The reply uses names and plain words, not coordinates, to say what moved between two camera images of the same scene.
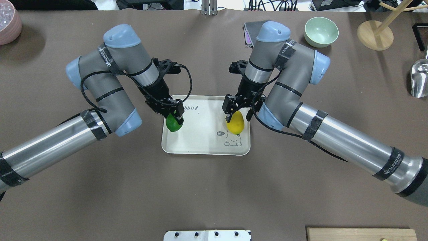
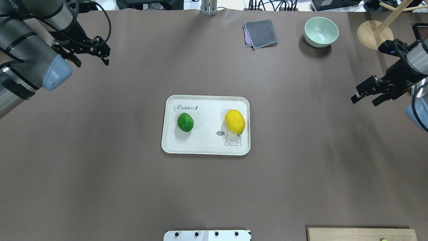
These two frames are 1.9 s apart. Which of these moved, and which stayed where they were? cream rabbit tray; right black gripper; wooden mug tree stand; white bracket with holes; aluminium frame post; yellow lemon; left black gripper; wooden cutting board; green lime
Moved: left black gripper; right black gripper; green lime
Stayed: wooden cutting board; cream rabbit tray; yellow lemon; wooden mug tree stand; aluminium frame post; white bracket with holes
